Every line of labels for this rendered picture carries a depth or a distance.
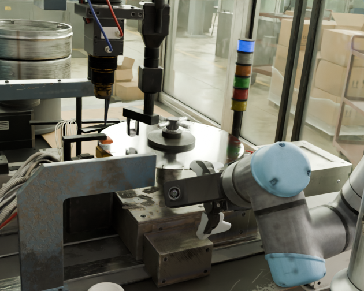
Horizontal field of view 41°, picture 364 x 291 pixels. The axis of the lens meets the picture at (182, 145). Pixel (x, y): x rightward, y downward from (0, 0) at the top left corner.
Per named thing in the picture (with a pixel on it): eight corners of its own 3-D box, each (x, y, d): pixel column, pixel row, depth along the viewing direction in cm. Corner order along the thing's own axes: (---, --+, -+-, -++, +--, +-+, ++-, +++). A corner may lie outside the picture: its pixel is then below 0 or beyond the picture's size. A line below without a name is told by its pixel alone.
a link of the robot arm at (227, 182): (234, 205, 73) (227, 152, 74) (223, 209, 77) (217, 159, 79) (279, 202, 75) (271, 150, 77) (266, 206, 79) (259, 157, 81)
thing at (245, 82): (242, 84, 134) (244, 73, 133) (252, 88, 131) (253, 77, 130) (229, 85, 132) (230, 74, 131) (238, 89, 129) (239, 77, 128)
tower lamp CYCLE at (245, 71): (244, 73, 133) (245, 62, 132) (253, 76, 130) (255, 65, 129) (230, 73, 131) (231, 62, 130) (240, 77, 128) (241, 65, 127)
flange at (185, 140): (200, 137, 114) (201, 127, 114) (188, 152, 104) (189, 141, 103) (156, 130, 117) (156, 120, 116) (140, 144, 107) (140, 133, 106)
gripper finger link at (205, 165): (202, 175, 94) (218, 196, 87) (193, 175, 94) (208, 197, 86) (204, 152, 92) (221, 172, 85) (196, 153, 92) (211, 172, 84)
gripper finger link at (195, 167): (213, 163, 100) (230, 183, 92) (186, 164, 98) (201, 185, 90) (215, 149, 99) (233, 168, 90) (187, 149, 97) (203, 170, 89)
